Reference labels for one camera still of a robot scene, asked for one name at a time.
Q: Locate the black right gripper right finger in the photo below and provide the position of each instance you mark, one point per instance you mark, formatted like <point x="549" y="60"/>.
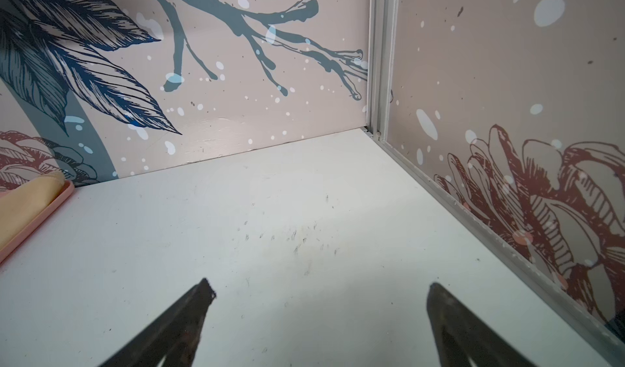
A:
<point x="463" y="339"/>

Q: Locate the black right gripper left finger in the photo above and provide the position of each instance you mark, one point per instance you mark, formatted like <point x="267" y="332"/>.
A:
<point x="173" y="338"/>

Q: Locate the pink tray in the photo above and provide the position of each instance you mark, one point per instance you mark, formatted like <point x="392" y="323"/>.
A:
<point x="24" y="209"/>

